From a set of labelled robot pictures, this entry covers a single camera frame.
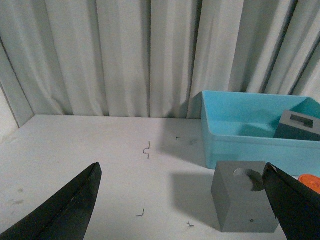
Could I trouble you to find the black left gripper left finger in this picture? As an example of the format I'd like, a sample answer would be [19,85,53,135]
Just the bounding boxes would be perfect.
[0,162,102,240]

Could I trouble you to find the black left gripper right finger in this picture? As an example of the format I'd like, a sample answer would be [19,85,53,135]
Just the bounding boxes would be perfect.
[262,162,320,240]

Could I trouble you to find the gray cube with round hole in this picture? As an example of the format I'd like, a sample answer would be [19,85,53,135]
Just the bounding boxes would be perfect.
[211,161,279,233]

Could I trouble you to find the gray cube with square hole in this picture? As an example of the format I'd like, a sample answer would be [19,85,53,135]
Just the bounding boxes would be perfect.
[273,110,320,142]

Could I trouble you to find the light blue plastic box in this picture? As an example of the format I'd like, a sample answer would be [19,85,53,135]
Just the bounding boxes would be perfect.
[201,90,320,176]

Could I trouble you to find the orange cylinder labelled 4680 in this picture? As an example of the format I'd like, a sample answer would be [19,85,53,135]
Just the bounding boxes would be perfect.
[298,174,320,194]

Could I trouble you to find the white pleated curtain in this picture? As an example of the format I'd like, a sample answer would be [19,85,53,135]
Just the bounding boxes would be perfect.
[0,0,320,127]

